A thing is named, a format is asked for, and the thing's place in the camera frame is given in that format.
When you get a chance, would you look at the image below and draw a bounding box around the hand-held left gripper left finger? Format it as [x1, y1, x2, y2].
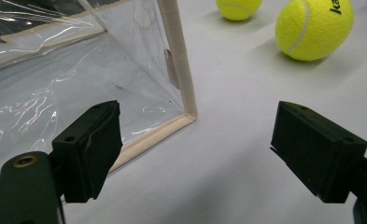
[50, 99, 124, 203]

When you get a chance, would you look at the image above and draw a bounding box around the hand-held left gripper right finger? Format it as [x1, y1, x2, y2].
[269, 100, 367, 204]

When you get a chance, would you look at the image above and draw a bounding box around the transparent bag with beige trim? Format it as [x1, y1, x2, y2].
[0, 0, 199, 190]

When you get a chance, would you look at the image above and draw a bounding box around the yellow tennis ball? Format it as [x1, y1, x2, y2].
[275, 0, 356, 62]
[215, 0, 263, 22]

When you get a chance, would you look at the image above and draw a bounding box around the white table mat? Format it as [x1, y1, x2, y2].
[63, 0, 367, 224]

